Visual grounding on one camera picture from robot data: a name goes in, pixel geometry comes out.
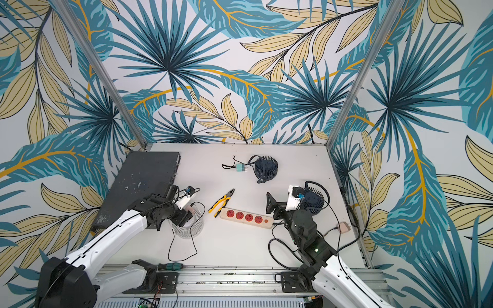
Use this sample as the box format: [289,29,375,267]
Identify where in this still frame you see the beige red power strip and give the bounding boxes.
[220,207,274,229]

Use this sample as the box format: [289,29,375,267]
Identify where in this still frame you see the pink USB power adapter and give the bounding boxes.
[186,205,195,214]

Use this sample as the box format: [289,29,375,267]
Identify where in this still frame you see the navy desk fan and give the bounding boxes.
[247,155,279,184]
[300,180,330,215]

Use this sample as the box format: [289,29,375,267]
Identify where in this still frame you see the white fan black cable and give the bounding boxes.
[167,201,205,263]

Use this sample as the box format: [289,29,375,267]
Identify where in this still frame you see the white desk fan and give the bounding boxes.
[170,202,205,239]

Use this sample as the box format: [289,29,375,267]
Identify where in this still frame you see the teal USB power adapter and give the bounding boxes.
[236,163,245,172]

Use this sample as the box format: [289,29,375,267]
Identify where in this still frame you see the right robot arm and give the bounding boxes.
[266,193,392,307]

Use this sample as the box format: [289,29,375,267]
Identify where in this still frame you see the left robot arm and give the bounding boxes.
[34,185,197,307]

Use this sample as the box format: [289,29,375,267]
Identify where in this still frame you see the dark grey board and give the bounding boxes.
[91,151,181,232]

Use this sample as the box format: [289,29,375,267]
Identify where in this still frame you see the yellow black pliers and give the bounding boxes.
[208,188,235,217]

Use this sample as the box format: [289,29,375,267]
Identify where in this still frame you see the power strip black cable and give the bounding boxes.
[267,221,305,272]

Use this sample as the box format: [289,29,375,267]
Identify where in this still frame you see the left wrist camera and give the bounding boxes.
[175,186,200,210]

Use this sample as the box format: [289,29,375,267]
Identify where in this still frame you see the green handled screwdriver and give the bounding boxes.
[157,263,184,272]

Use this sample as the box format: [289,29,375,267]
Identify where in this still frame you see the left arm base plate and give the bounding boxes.
[123,272,178,295]

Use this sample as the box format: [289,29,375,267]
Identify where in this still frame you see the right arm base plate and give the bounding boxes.
[274,271,317,293]

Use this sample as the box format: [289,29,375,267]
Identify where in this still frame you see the aluminium rail frame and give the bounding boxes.
[57,265,394,308]

